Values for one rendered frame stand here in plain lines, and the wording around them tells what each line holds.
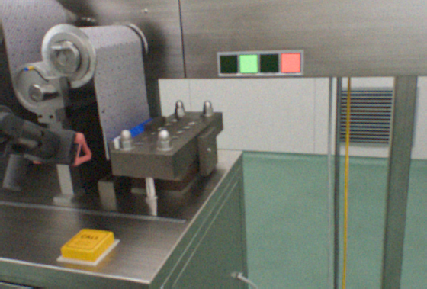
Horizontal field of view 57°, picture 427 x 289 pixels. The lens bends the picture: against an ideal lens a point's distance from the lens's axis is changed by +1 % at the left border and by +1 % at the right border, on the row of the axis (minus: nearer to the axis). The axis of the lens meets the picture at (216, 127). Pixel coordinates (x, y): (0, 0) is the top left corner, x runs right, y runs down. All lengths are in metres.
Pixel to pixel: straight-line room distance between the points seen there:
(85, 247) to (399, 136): 0.97
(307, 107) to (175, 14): 2.48
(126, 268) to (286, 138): 3.01
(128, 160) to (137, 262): 0.27
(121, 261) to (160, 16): 0.74
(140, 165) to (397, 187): 0.85
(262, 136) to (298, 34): 2.62
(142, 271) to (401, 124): 0.91
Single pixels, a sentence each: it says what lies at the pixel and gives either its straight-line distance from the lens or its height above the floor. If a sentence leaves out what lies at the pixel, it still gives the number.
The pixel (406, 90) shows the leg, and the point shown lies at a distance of 1.30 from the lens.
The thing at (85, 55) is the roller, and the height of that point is 1.25.
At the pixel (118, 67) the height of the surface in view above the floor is 1.21.
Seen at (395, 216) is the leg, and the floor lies 0.65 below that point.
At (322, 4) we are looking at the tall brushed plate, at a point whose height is 1.34.
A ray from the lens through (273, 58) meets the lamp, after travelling 1.12.
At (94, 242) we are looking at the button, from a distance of 0.80.
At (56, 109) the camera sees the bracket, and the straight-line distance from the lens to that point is 0.97.
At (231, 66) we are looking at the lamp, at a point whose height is 1.18.
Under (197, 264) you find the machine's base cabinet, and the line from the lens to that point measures 0.93.
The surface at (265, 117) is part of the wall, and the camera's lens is 3.62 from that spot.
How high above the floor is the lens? 1.32
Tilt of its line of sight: 16 degrees down
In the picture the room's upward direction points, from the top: 3 degrees counter-clockwise
